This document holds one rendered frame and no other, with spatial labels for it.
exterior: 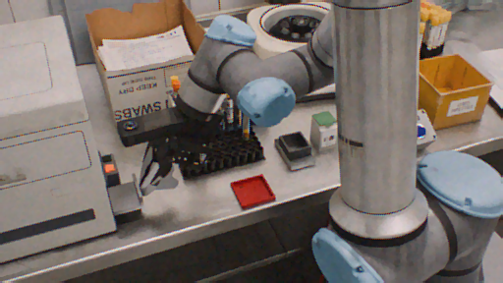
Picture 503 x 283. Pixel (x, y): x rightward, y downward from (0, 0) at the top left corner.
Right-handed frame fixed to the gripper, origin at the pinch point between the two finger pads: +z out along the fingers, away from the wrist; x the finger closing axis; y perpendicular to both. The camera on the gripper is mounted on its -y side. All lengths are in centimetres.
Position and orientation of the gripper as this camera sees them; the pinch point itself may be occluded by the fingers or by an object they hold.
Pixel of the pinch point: (140, 189)
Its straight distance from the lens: 101.9
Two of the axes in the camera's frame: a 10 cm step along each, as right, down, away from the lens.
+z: -4.6, 7.8, 4.1
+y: 8.1, 1.8, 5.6
